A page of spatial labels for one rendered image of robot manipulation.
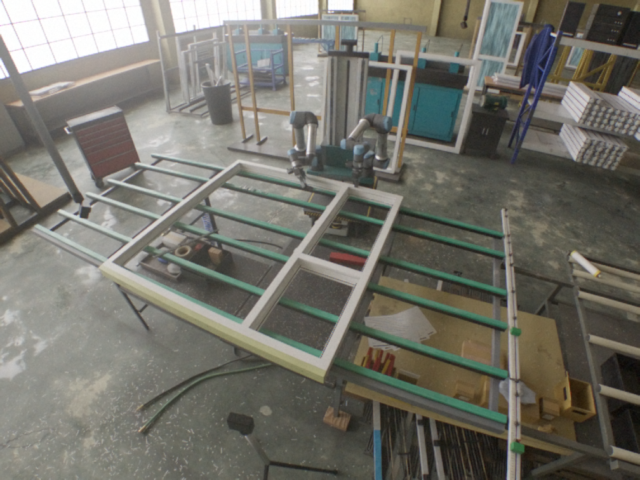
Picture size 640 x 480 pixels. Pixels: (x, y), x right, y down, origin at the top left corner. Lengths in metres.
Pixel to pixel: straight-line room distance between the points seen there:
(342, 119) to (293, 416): 2.50
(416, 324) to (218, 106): 5.58
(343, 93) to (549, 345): 2.47
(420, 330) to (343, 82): 2.12
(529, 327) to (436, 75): 4.32
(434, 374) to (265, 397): 1.18
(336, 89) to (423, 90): 2.98
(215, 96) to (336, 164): 3.84
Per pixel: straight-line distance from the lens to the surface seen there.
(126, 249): 2.18
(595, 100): 5.57
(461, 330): 1.98
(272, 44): 10.48
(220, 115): 6.58
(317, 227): 1.97
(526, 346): 2.11
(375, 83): 5.84
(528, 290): 3.44
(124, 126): 5.13
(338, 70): 2.91
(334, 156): 3.08
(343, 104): 2.97
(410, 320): 1.92
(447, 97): 5.70
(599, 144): 5.71
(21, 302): 3.99
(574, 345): 2.33
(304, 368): 1.38
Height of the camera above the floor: 2.18
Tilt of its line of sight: 41 degrees down
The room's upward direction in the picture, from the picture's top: straight up
